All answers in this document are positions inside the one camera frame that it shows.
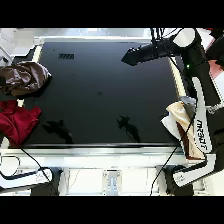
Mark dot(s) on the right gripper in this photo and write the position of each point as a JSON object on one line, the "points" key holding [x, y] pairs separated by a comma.
{"points": [[140, 54]]}

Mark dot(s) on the red T-shirt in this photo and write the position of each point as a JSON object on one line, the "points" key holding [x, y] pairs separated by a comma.
{"points": [[16, 123]]}

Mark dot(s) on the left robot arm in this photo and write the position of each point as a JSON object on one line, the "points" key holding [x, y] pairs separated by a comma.
{"points": [[26, 176]]}

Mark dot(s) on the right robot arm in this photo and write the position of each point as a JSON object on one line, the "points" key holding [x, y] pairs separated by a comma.
{"points": [[204, 133]]}

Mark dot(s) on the grey garment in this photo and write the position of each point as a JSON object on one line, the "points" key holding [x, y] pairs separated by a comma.
{"points": [[188, 103]]}

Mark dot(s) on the cream garment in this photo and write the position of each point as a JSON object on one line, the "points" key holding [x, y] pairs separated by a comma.
{"points": [[180, 111]]}

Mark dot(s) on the white garment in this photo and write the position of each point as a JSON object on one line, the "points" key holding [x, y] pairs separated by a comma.
{"points": [[170, 125]]}

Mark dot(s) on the red-brown garment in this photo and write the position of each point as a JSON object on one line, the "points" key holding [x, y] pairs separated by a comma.
{"points": [[187, 144]]}

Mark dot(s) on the brown glossy garment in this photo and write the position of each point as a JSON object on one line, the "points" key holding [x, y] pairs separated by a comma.
{"points": [[23, 76]]}

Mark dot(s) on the silver frame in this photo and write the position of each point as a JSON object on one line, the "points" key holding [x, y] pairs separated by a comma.
{"points": [[113, 160]]}

